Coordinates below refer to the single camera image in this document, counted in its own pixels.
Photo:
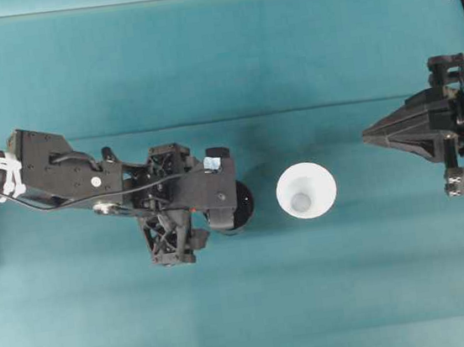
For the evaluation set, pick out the white paper cup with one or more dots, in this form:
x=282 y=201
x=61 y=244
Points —
x=306 y=190

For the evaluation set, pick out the blue-green table cloth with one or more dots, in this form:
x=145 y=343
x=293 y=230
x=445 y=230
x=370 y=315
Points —
x=248 y=307

